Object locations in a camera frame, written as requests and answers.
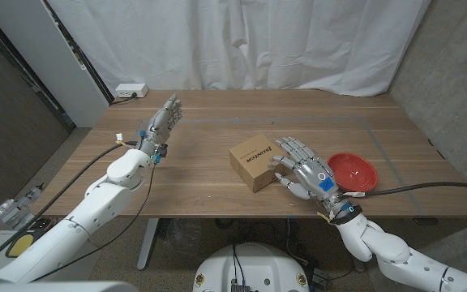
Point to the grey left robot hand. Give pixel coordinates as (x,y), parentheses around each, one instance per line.
(161,121)

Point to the red bowl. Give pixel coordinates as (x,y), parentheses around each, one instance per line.
(355,170)

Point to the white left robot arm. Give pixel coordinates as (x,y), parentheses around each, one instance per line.
(99,203)

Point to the brown cardboard box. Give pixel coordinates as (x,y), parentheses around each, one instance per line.
(249,162)

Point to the small grey floor box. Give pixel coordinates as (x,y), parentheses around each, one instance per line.
(320,278)

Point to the yellow and black pedal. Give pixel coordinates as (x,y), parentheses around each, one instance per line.
(20,245)

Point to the white cabinet panel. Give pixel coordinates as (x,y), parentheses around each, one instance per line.
(55,61)

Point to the white power strip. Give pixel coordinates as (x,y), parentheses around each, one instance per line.
(130,90)

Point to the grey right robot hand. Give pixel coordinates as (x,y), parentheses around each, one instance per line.
(314,176)

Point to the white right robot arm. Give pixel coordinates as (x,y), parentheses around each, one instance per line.
(387,247)

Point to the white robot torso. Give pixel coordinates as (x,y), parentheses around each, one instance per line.
(254,267)

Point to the white curtain backdrop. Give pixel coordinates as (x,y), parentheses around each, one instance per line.
(237,44)

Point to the white robot shoulder shell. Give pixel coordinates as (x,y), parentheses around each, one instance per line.
(55,287)

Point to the clear plastic tool clutter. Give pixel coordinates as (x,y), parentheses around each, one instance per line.
(18,207)

